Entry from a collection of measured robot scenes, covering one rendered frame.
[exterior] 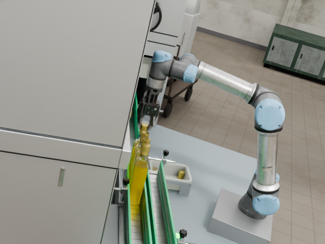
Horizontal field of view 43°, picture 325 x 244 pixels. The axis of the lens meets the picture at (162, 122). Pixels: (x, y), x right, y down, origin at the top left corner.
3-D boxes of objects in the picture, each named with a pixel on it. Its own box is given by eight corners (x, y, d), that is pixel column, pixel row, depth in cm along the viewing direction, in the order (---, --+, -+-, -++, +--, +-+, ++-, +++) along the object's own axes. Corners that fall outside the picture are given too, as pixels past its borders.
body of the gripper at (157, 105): (140, 115, 176) (146, 89, 171) (139, 107, 184) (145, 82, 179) (157, 118, 177) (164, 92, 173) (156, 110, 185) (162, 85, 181)
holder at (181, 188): (136, 171, 230) (139, 159, 227) (183, 178, 235) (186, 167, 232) (137, 189, 215) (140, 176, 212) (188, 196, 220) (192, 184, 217)
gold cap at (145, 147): (146, 151, 175) (148, 142, 173) (149, 156, 172) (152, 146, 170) (139, 151, 173) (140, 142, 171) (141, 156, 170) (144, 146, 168)
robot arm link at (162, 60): (172, 57, 167) (152, 51, 167) (166, 82, 171) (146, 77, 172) (175, 53, 174) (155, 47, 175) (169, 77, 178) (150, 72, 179)
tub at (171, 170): (145, 172, 231) (149, 158, 228) (184, 177, 235) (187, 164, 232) (147, 190, 216) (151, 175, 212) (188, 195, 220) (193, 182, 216)
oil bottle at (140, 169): (125, 196, 184) (136, 154, 175) (138, 198, 185) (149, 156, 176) (126, 204, 179) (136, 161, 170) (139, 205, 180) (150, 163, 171)
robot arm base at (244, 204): (265, 205, 214) (272, 189, 210) (268, 222, 200) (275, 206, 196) (237, 196, 215) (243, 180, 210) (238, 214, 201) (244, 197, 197)
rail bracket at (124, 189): (107, 200, 178) (113, 174, 173) (123, 203, 179) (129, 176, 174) (107, 206, 175) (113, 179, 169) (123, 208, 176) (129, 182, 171)
